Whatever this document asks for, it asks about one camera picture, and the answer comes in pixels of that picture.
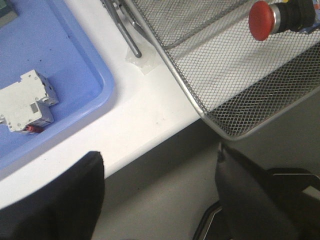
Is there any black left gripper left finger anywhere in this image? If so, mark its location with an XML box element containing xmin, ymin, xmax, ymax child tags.
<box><xmin>0</xmin><ymin>151</ymin><xmax>105</xmax><ymax>240</ymax></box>

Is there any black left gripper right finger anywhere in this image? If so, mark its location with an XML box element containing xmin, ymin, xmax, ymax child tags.
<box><xmin>215</xmin><ymin>143</ymin><xmax>320</xmax><ymax>240</ymax></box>

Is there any silver mesh tray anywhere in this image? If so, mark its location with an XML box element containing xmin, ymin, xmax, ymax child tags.
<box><xmin>124</xmin><ymin>0</ymin><xmax>320</xmax><ymax>140</ymax></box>

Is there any red emergency stop push button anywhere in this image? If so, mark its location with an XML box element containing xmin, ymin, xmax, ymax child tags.
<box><xmin>248</xmin><ymin>0</ymin><xmax>320</xmax><ymax>41</ymax></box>

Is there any robot base housing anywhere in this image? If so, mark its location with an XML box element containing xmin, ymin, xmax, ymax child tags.
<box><xmin>193</xmin><ymin>168</ymin><xmax>320</xmax><ymax>240</ymax></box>

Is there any white circuit breaker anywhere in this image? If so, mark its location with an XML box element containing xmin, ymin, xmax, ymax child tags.
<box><xmin>0</xmin><ymin>69</ymin><xmax>59</xmax><ymax>133</ymax></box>

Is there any clear tape patch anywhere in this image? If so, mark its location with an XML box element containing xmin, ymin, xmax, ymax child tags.
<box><xmin>125</xmin><ymin>41</ymin><xmax>163</xmax><ymax>75</ymax></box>

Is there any blue plastic tray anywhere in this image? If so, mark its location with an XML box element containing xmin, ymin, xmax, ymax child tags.
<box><xmin>0</xmin><ymin>0</ymin><xmax>114</xmax><ymax>170</ymax></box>

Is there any green and grey electrical module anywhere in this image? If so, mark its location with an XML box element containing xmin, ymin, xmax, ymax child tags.
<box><xmin>0</xmin><ymin>0</ymin><xmax>18</xmax><ymax>27</ymax></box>

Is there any silver rack frame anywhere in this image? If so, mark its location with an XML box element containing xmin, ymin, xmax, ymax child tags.
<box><xmin>100</xmin><ymin>0</ymin><xmax>150</xmax><ymax>58</ymax></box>

